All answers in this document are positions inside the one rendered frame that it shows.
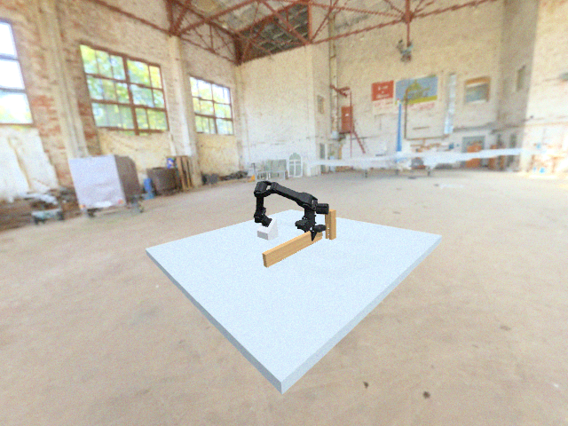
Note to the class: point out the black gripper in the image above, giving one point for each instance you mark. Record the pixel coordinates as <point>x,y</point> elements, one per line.
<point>314,229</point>

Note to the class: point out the wooden post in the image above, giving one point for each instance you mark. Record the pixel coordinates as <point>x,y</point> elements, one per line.
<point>330,223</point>

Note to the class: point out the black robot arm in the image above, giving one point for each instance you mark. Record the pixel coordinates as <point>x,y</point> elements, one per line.
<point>304,200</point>

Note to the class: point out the light wooden board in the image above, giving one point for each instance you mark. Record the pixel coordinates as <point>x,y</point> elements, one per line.
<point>288,248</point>

